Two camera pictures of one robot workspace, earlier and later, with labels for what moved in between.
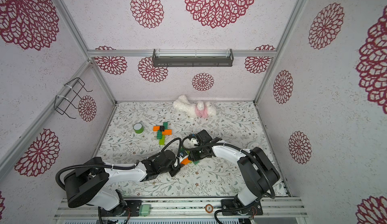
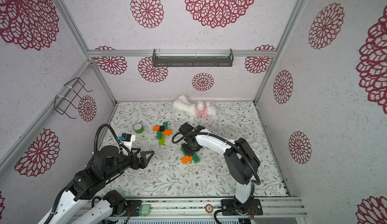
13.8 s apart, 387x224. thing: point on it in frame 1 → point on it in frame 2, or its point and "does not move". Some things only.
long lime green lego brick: x=162 y=141 does not move
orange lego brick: x=186 y=161 does not move
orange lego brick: x=167 y=132 does not move
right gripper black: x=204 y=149 → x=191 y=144
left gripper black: x=177 y=170 → x=143 y=162
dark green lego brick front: x=159 y=134 does not move
